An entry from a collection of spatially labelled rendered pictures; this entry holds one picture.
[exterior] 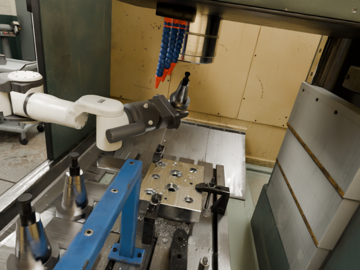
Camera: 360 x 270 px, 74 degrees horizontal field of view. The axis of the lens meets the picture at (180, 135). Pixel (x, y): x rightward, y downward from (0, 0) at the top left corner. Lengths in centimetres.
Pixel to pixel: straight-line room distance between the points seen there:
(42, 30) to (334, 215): 121
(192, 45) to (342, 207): 53
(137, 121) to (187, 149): 111
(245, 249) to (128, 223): 74
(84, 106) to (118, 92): 132
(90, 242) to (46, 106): 38
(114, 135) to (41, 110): 21
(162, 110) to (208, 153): 105
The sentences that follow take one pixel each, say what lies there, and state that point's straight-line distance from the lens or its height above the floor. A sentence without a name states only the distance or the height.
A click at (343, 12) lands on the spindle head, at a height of 159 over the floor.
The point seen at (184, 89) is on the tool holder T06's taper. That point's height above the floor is 138.
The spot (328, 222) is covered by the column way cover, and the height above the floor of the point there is 115.
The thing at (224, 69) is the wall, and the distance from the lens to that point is 175.
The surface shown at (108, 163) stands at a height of 122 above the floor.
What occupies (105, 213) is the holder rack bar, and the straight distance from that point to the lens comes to 46.
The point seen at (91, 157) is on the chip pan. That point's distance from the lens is 170.
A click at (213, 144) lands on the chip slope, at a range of 176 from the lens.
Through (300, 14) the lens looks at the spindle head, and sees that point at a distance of 42.
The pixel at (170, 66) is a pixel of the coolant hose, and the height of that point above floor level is 145.
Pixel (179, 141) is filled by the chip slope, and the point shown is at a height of 78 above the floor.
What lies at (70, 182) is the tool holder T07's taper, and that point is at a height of 128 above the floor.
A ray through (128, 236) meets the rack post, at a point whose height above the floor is 100.
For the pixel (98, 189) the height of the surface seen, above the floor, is 122.
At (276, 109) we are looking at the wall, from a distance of 187.
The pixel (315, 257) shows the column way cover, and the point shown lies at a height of 103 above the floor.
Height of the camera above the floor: 154
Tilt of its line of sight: 25 degrees down
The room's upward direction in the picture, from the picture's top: 9 degrees clockwise
